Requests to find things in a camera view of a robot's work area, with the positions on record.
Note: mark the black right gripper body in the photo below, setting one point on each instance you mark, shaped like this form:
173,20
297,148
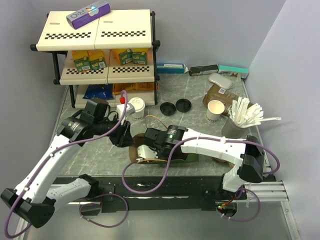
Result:
161,154

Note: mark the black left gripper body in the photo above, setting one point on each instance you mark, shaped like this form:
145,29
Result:
104,125

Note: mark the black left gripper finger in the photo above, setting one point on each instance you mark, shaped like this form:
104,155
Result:
124,141
126,129

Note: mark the brown green paper bag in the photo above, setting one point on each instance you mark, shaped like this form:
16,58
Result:
138,138

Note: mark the white paper coffee cup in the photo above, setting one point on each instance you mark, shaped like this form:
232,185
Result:
139,115

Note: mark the white plastic cup lid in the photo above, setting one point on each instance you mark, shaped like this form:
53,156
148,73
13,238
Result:
138,104

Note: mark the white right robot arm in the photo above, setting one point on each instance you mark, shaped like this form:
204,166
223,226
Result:
248,159

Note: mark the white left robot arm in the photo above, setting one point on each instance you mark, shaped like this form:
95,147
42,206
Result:
32,199

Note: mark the brown kraft coffee pouch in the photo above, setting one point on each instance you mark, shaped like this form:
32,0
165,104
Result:
222,95

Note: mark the blue snack bag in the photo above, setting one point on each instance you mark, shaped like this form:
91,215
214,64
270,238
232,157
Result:
99,91

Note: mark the black cup lid stack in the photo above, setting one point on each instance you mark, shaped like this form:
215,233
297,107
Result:
167,108

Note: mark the orange snack bag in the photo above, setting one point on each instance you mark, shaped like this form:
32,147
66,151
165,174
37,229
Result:
117,88

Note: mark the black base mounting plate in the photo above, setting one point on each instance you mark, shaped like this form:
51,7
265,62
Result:
176,193

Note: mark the green yellow carton far left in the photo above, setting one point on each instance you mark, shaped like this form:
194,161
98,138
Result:
81,60

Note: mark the beige three-tier shelf rack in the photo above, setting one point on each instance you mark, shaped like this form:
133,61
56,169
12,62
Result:
133,29

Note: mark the metal straw holder cup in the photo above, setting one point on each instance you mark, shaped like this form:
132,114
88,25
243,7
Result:
232,131

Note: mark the blue flat box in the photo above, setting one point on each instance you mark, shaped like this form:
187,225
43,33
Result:
167,68

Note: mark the brown pulp cup carrier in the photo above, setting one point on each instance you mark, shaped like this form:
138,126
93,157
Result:
230,164

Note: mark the white oval pouch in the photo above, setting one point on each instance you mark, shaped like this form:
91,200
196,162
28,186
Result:
220,81

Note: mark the black flat box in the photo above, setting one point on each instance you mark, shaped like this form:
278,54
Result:
203,70

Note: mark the purple silver long box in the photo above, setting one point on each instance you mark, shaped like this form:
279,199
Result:
88,14

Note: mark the teal flat box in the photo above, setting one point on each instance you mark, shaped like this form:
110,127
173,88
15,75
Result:
233,71

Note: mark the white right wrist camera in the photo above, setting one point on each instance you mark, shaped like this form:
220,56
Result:
145,153

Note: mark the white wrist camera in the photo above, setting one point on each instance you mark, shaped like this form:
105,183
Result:
128,108
145,153

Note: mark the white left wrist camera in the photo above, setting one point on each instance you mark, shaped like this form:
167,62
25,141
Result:
128,108

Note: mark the aluminium rail frame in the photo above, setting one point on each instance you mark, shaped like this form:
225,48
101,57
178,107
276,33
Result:
265,215

